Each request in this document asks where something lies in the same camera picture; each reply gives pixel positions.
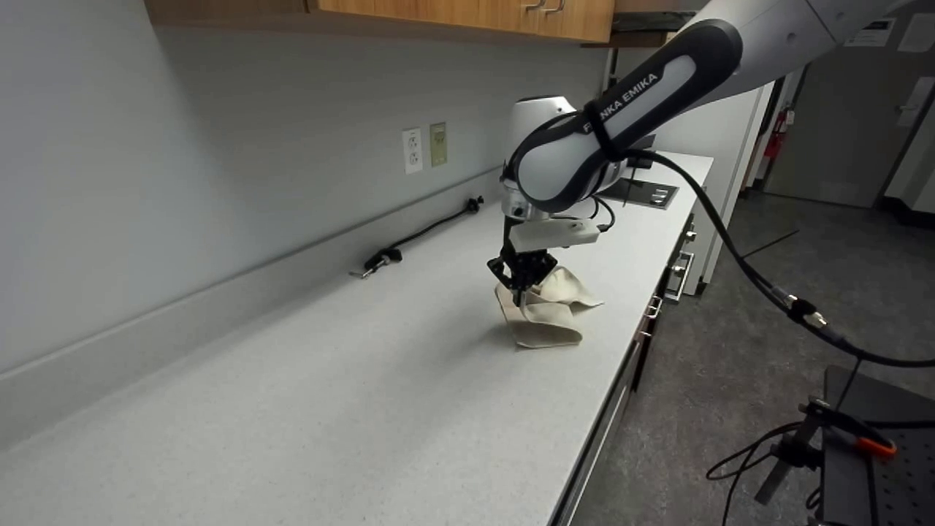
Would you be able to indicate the red wall-mounted device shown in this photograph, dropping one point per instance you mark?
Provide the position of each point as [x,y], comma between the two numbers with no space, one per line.
[780,136]

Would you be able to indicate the cream stained towel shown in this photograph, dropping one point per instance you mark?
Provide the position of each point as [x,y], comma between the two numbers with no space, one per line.
[550,315]

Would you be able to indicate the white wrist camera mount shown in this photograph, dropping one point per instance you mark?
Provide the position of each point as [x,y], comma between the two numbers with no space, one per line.
[557,228]

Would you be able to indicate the dark wall shelf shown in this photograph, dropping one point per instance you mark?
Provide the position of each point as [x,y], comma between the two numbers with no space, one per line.
[643,33]

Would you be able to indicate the white cabinet panel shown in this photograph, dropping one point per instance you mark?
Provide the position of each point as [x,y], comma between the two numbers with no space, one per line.
[732,177]

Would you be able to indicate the beige wall plate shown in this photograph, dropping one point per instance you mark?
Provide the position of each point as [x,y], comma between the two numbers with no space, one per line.
[439,145]

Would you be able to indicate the wooden wall cabinet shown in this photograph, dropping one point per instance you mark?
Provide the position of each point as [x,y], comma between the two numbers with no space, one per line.
[411,13]

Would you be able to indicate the black breadboard table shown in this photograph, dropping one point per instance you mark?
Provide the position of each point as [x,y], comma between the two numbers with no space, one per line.
[881,456]

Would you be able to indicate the white wall outlet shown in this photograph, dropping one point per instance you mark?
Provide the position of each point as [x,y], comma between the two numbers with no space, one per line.
[412,150]

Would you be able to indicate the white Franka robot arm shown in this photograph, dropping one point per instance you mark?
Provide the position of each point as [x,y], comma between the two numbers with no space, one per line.
[643,98]

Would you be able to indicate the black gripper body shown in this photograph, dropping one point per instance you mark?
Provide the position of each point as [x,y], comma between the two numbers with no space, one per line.
[526,260]

